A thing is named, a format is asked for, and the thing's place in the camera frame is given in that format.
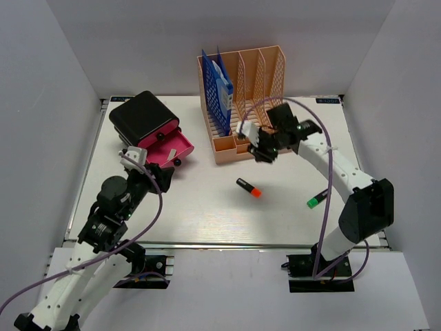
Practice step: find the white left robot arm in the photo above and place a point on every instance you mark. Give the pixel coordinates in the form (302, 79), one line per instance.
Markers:
(101, 256)

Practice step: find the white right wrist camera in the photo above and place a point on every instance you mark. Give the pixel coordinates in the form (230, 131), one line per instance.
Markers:
(248, 130)

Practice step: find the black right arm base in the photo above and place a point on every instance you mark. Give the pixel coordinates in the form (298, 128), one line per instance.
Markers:
(333, 276)

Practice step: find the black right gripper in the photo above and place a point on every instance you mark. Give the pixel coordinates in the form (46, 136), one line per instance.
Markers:
(259, 154)

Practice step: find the blue plastic folder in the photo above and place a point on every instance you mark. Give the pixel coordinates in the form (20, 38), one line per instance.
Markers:
(219, 90)

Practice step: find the peach plastic file organizer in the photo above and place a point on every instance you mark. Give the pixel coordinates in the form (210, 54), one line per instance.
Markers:
(257, 75)

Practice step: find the orange black highlighter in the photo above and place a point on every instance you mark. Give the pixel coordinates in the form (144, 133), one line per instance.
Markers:
(248, 187)

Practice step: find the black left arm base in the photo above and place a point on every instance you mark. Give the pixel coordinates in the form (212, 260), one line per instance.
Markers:
(149, 269)

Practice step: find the black pink drawer unit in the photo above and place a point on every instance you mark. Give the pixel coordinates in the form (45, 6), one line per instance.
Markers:
(146, 122)

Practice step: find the green black highlighter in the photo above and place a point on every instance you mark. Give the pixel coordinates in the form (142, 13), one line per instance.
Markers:
(316, 200)

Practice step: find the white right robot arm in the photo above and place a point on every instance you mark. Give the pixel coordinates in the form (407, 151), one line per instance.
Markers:
(368, 202)

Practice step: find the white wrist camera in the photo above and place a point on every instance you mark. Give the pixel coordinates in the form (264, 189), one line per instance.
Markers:
(248, 130)
(133, 157)

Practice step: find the white rectangular eraser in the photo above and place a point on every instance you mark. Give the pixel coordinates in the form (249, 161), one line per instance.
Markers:
(172, 154)

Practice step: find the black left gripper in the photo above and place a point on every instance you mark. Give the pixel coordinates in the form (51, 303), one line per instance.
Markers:
(163, 175)

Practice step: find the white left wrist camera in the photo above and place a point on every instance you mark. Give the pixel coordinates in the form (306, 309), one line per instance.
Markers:
(133, 157)

